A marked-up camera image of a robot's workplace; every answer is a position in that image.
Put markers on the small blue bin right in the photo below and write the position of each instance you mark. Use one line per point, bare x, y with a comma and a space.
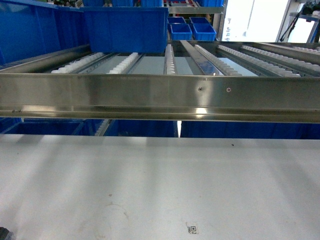
203, 32

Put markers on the stainless steel roller shelf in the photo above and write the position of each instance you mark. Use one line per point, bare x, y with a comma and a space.
193, 81

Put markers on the large blue bin on shelf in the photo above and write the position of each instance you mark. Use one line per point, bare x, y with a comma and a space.
127, 29

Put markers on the small blue bin middle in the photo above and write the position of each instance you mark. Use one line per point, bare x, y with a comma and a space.
180, 31

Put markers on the far steel shelf rack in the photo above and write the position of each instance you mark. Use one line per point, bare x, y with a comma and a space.
186, 8

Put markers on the blue bin under shelf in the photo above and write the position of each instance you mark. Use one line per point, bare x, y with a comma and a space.
161, 128

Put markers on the small blue bin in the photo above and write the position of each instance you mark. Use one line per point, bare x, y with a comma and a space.
180, 31
203, 32

